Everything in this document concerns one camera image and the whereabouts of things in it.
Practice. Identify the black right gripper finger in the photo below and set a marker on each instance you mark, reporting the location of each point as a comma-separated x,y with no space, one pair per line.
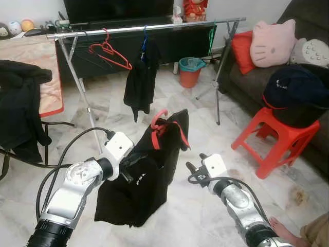
202,157
192,168

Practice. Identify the black shirt red trim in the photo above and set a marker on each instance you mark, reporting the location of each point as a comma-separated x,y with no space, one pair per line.
133,200

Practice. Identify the red plastic hanger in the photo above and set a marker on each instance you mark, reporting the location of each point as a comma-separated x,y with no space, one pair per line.
156,125
107,46

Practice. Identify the navy blue shirt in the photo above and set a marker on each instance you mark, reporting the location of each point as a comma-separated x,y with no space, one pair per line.
290,87

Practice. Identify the green plastic hanger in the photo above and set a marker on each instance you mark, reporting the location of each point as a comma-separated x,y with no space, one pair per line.
211,43

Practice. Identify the blue plastic hanger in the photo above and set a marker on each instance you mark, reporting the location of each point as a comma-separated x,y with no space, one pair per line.
144,43

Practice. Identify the red plastic stool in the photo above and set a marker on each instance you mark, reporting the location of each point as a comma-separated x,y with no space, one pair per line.
277,136

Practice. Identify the orange bucket teal liner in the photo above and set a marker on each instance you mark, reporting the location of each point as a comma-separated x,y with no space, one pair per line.
189,77

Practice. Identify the dark grey fabric sofa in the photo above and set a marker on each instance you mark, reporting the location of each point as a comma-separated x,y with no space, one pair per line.
247,85

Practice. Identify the black shirt green print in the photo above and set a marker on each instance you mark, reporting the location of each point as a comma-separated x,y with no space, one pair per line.
140,82

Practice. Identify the person's bare foot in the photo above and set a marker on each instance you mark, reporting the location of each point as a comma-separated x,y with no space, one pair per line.
282,231

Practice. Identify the black round bucket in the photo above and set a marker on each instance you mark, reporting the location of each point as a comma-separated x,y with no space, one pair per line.
303,116

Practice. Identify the red cushion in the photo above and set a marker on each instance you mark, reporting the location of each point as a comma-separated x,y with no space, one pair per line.
241,51

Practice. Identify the black television cabinet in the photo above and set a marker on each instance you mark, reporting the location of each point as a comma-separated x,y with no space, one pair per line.
175,46

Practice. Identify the plain black garment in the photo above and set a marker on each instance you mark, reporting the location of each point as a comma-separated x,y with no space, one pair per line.
20,108

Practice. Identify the person's khaki trouser leg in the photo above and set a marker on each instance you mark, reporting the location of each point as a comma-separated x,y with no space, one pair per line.
316,234

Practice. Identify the pink cat face pillow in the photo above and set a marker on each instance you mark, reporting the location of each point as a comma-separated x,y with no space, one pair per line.
272,46

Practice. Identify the silver metal clothes rack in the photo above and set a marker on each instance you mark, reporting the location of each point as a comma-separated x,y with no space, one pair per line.
154,28

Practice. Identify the small white ornament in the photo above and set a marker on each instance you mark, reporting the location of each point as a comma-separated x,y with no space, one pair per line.
177,16

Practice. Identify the red seated figurine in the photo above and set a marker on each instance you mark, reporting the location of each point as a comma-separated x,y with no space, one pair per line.
195,9

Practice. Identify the grey round plush toy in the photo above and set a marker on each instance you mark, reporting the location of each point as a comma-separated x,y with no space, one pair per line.
311,51

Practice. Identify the marble top folding table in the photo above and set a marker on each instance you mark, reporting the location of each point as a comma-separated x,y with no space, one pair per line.
31,51

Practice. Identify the black flat television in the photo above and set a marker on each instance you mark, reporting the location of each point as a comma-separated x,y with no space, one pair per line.
118,10

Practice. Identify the orange round toy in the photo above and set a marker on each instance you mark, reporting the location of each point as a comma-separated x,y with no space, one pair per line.
28,25

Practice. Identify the white round toy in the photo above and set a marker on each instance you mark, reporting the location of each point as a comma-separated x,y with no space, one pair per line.
14,28

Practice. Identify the black mouse toy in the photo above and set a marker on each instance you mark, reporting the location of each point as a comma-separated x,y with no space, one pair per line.
3,31

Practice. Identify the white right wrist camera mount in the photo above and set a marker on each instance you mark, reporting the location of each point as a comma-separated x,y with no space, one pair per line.
213,165

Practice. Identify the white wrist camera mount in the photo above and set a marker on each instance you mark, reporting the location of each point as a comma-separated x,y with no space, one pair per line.
213,165
119,146

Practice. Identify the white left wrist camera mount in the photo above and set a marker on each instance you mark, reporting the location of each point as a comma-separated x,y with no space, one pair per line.
119,146

